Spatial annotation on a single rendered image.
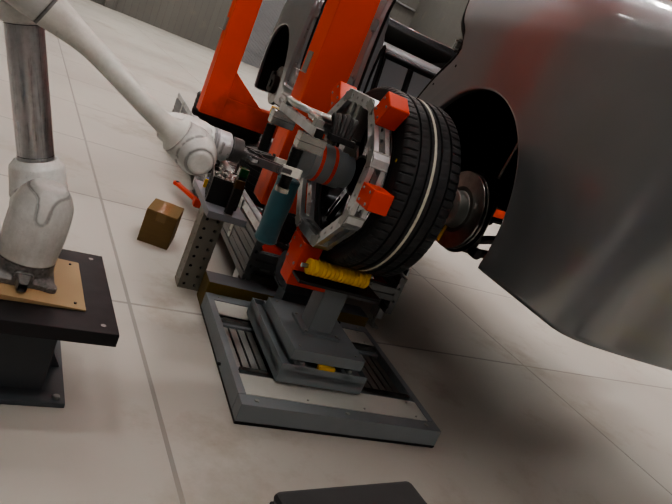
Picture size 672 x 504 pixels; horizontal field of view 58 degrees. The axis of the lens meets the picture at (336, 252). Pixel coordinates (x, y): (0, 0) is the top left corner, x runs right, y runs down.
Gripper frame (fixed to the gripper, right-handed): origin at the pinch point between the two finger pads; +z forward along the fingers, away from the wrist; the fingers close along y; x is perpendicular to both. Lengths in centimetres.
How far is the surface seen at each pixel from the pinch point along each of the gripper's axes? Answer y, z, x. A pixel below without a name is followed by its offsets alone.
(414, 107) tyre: -2.6, 33.5, 32.3
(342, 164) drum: -10.5, 21.3, 5.4
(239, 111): -256, 45, -20
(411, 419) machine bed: 14, 79, -74
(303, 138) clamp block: 2.6, -0.4, 10.7
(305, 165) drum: -10.7, 8.9, 0.8
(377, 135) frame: 3.8, 21.8, 19.9
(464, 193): -18, 78, 10
